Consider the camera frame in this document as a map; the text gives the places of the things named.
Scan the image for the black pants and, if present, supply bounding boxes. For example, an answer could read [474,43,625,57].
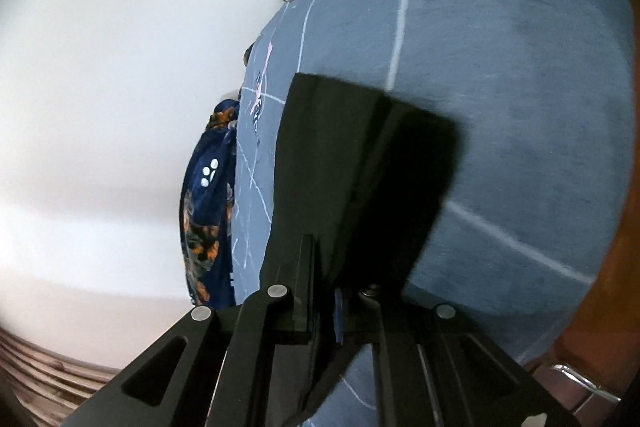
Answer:
[257,72,460,427]

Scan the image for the beige floral curtain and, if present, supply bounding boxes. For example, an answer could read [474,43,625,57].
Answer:
[0,329,119,426]

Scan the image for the navy dog print blanket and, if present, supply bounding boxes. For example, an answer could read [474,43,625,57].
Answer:
[179,98,240,310]

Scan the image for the blue grid bed sheet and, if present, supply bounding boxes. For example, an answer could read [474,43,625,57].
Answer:
[232,0,634,362]

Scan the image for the brown wooden bed frame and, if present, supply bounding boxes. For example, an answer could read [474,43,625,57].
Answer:
[519,215,640,417]

